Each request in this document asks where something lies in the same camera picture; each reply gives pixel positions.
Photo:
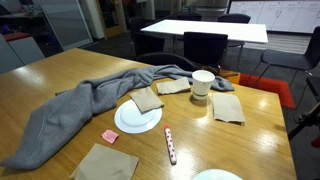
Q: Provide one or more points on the white red-dotted marker red cap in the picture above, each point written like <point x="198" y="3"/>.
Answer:
<point x="170" y="144"/>

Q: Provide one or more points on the white paper cup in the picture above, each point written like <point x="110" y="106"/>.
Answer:
<point x="202" y="86"/>

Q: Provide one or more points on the brown paper napkin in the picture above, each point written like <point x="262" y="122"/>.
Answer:
<point x="173" y="86"/>
<point x="105" y="164"/>
<point x="146" y="99"/>
<point x="228" y="107"/>

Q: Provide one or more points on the black office chair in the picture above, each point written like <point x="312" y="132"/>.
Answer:
<point x="234" y="18"/>
<point x="146" y="41"/>
<point x="205" y="46"/>
<point x="290" y="59"/>
<point x="166" y="60"/>
<point x="189" y="16"/>

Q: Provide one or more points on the white round plate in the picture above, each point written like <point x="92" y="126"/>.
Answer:
<point x="216" y="175"/>
<point x="133" y="121"/>

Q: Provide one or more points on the pink sticky note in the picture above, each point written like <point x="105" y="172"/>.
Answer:
<point x="110" y="136"/>

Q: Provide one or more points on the orange wooden box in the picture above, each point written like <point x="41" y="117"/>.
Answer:
<point x="230" y="76"/>

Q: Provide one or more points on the white meeting table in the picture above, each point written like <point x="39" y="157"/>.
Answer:
<point x="213" y="29"/>

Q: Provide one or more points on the grey sweatshirt cloth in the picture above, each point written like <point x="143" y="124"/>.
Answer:
<point x="63" y="116"/>

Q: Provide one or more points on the red floor mat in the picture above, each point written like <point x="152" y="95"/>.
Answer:
<point x="270" y="86"/>

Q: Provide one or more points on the frosted glass door panel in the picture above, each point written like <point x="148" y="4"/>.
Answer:
<point x="66" y="23"/>

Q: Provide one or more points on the grey partition panel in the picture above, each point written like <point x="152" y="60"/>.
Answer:
<point x="20" y="53"/>

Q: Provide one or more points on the black tripod stand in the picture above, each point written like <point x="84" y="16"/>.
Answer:
<point x="305" y="120"/>

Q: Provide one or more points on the red seat cushion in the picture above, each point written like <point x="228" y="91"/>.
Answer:
<point x="15" y="36"/>

